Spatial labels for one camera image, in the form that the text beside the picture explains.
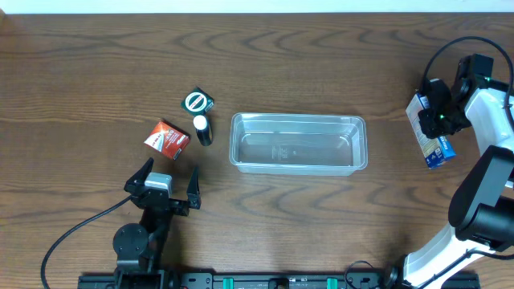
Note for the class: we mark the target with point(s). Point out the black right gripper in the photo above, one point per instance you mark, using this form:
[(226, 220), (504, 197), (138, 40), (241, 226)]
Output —
[(427, 124)]

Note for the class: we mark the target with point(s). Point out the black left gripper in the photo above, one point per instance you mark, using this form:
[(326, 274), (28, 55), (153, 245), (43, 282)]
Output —
[(193, 201)]

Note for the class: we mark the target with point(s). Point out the blue fever patch box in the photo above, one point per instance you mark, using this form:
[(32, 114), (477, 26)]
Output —
[(436, 151)]

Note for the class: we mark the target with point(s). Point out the red medicine box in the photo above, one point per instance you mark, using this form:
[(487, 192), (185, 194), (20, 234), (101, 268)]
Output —
[(167, 140)]

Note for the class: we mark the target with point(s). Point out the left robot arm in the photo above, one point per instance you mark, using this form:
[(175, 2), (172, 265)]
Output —
[(139, 246)]

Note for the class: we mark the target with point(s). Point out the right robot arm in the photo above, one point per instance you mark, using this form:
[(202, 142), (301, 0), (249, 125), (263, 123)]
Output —
[(480, 217)]

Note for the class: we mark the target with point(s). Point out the clear plastic container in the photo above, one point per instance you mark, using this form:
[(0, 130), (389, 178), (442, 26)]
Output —
[(298, 144)]

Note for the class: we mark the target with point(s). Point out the dark bottle white cap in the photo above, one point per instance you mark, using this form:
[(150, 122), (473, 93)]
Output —
[(203, 131)]

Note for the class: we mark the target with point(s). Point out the green round-label balm box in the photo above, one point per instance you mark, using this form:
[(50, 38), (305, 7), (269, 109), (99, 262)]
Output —
[(197, 102)]

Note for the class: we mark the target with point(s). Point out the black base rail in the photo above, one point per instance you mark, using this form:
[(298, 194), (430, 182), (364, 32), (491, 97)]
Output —
[(198, 280)]

